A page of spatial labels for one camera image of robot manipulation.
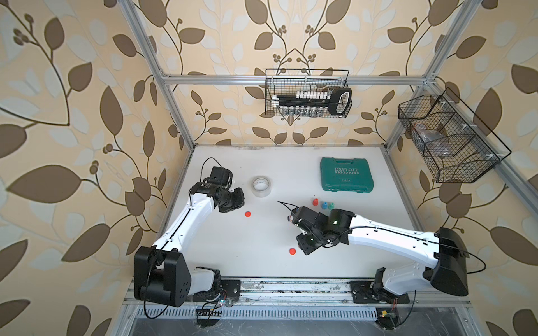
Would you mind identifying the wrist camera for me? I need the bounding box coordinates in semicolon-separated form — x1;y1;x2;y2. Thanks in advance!
204;166;233;190
289;207;317;230

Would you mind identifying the plastic bag in basket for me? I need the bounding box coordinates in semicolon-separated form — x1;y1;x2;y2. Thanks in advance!
411;123;453;158

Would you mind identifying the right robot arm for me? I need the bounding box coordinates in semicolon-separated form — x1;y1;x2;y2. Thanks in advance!
288;207;470;299

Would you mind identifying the wire basket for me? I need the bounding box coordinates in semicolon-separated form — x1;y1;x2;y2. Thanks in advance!
398;88;511;183
264;68;353;119

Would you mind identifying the back wire basket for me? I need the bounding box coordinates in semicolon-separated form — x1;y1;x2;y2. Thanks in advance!
264;68;353;119

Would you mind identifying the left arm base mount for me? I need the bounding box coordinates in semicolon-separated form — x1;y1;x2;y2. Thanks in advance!
189;267;241;302

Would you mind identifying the right wire basket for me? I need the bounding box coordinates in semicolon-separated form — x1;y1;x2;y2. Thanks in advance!
398;88;511;183

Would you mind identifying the green tool case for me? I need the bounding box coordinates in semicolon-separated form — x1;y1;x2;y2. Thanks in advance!
319;157;374;193

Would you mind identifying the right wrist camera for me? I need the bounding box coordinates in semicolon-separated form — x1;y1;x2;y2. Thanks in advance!
289;207;317;230

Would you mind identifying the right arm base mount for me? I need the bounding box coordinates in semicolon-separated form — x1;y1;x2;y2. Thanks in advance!
349;267;410;304

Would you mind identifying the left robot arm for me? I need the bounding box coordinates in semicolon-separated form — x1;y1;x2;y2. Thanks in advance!
134;182;245;307

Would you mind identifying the clear tape roll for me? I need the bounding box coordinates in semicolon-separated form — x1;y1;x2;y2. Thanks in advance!
252;176;272;197

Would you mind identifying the black white tool in basket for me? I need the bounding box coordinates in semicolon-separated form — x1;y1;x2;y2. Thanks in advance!
268;88;353;118

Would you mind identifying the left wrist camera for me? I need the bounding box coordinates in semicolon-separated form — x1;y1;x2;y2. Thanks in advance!
204;166;233;190

